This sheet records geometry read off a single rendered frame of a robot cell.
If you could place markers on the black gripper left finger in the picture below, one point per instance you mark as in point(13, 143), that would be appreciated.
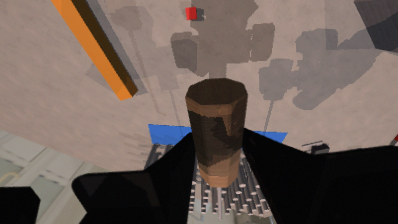
point(164, 186)

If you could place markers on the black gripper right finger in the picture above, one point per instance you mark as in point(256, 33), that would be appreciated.
point(294, 182)

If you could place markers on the blue flat strip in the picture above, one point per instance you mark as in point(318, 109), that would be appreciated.
point(171, 135)

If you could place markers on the orange rectangular bar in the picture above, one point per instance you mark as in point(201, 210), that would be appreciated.
point(85, 27)

